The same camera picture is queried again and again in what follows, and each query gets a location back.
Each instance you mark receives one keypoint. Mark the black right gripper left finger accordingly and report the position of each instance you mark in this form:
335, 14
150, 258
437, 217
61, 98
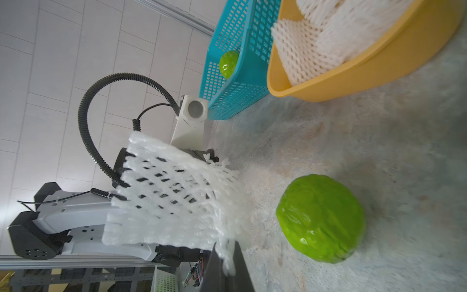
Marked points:
215, 279

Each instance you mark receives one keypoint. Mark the white perforated bin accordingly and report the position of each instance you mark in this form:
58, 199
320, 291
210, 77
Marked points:
164, 281

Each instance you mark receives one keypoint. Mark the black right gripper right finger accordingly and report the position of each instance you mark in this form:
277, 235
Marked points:
241, 281

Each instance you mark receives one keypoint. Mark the yellow plastic tub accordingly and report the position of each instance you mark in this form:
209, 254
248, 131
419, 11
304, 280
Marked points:
421, 32

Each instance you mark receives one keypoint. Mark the dark green netted custard apple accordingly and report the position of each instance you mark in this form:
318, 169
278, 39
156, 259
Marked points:
321, 218

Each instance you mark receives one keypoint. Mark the pile of foam nets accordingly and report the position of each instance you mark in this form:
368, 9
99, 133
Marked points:
331, 33

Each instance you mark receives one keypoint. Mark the left circuit board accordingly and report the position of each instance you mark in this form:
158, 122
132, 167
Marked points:
195, 274

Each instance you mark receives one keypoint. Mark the teal plastic basket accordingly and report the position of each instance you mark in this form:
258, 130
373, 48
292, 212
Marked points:
245, 27

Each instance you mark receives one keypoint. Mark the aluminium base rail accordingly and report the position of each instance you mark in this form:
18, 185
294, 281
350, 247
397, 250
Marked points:
13, 262

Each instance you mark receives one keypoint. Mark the aluminium corner post left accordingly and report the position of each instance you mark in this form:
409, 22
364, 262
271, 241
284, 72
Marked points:
172, 12

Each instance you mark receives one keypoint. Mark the green custard apple in basket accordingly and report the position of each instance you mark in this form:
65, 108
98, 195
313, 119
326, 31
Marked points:
228, 63

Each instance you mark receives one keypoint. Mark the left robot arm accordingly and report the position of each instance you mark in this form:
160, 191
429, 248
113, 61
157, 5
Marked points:
64, 222

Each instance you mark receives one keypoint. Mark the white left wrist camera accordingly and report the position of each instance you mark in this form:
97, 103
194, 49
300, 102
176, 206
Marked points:
189, 128

